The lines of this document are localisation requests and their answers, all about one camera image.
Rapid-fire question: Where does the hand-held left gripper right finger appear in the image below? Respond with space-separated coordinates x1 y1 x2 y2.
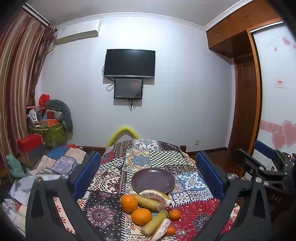
195 151 271 241

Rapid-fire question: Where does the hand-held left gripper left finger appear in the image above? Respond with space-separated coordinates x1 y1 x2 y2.
25 151 101 241

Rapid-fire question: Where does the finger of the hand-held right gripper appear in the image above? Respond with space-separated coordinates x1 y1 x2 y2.
233 149 287 186
254 140 296 173

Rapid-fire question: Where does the large orange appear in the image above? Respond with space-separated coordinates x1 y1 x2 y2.
131 208 152 226
121 194 138 213

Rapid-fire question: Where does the peeled pomelo segment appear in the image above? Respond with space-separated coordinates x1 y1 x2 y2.
150 218 171 241
139 189 172 212

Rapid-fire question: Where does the dark purple plate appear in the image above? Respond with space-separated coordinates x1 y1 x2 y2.
131 168 175 194

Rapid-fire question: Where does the peeled sugarcane piece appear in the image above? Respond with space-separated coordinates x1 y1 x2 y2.
132 194 162 212
141 210 169 236

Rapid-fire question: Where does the white heart-decorated sliding door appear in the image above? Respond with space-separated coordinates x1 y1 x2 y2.
252 21 296 167

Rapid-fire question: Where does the patterned patchwork tablecloth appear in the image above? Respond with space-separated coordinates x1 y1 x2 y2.
53 138 238 241

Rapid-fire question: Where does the grey pillow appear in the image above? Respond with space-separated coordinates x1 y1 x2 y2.
45 100 73 133

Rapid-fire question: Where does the crumpled white paper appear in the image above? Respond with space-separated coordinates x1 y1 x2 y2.
9 174 61 207

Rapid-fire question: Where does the red box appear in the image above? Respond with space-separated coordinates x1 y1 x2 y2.
17 134 43 151

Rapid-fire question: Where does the teal toy figure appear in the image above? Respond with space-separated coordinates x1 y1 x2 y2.
6 155 24 177

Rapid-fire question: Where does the red plastic bag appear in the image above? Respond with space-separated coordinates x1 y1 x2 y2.
38 94 50 106

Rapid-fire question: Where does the small black monitor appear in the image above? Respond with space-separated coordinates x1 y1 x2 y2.
114 78 143 100

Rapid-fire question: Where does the striped red curtain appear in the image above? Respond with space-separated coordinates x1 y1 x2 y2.
0 6 51 167

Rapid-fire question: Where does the wooden overhead cabinet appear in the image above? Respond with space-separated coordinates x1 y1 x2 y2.
206 0 285 58

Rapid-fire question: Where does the white air conditioner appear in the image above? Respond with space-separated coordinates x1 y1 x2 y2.
55 20 101 45

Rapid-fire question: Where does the wall-mounted black television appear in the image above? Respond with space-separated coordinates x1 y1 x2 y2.
103 49 156 79

